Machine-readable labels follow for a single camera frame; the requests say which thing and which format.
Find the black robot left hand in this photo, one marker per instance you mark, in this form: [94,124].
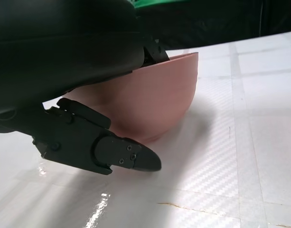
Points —
[52,47]

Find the pink plastic bowl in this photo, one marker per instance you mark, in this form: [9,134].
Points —
[154,99]

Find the green backdrop cloth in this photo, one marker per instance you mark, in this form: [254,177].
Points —
[147,2]

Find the black backdrop curtain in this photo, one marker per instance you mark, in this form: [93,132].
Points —
[218,21]

